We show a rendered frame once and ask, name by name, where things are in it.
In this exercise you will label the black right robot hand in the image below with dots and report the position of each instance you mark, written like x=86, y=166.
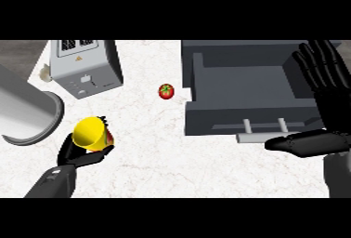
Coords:
x=330, y=102

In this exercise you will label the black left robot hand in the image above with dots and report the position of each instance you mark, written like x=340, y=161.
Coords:
x=81, y=157

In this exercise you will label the yellow cup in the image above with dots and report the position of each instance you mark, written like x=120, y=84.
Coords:
x=94, y=134

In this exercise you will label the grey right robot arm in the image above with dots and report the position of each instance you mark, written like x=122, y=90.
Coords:
x=339, y=175

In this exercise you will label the grey open drawer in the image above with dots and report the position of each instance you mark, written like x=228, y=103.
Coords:
x=250, y=102

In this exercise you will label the large grey round pot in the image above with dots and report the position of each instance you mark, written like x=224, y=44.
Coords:
x=27, y=113

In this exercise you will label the grey cabinet body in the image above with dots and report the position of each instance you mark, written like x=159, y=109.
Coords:
x=256, y=49

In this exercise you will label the pale garlic bulb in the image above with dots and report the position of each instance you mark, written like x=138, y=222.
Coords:
x=45, y=73

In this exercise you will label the red tomato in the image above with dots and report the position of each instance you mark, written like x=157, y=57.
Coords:
x=166, y=91

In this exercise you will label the grey toaster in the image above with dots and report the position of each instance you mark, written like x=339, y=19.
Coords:
x=86, y=66

